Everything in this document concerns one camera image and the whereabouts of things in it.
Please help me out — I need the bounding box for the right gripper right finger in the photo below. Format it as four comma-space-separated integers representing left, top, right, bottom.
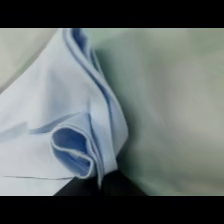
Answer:
100, 170, 148, 197

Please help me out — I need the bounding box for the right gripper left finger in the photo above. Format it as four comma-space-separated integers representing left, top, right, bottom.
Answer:
54, 176, 102, 197

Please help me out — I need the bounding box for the light blue shirt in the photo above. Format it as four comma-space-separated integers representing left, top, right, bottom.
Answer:
0, 27, 130, 197

